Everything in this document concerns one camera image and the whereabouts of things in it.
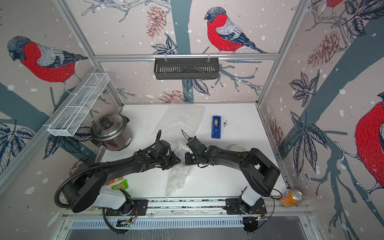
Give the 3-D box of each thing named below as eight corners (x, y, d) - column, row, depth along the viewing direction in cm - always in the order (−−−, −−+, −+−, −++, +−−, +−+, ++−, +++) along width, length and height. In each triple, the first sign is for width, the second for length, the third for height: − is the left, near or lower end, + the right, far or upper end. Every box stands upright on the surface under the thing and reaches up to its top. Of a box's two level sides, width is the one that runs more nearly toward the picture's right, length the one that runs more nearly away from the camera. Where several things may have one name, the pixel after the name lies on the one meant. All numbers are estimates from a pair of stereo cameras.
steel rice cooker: (101, 153, 95) (82, 137, 79) (113, 127, 109) (98, 108, 93) (130, 153, 95) (116, 136, 79) (138, 127, 108) (128, 108, 93)
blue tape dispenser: (211, 138, 102) (211, 132, 97) (211, 121, 112) (212, 115, 107) (220, 138, 102) (221, 133, 97) (220, 122, 111) (221, 116, 106)
